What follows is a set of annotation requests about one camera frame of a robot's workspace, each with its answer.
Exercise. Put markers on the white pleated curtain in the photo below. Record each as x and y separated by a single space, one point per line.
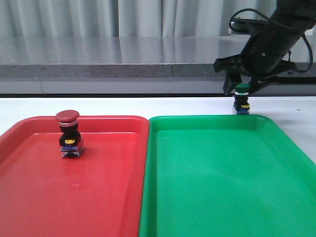
124 18

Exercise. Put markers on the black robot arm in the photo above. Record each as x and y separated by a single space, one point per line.
298 16

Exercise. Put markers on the green plastic tray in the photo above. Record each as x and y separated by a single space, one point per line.
226 176

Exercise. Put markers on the green mushroom push button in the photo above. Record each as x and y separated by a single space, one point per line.
241 105

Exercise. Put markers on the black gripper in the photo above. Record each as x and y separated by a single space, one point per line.
262 55

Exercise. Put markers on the red plastic tray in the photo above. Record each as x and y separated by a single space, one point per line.
98 194

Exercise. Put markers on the red mushroom push button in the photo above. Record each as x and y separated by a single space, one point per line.
71 142

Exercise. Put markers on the grey stone counter ledge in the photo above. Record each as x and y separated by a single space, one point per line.
114 66

